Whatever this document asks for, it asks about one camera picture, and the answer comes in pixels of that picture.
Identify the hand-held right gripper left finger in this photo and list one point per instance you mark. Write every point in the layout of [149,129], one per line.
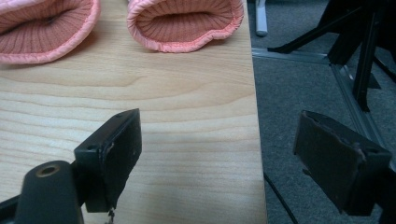
[115,155]

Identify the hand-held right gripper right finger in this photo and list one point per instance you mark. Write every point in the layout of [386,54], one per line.
[333,165]

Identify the light grey and pink glove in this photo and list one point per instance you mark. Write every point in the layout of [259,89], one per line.
[46,39]

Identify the black tripod stand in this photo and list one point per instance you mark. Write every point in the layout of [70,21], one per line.
[365,62]

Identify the white metal stand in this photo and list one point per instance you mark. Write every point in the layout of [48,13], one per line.
[261,18]

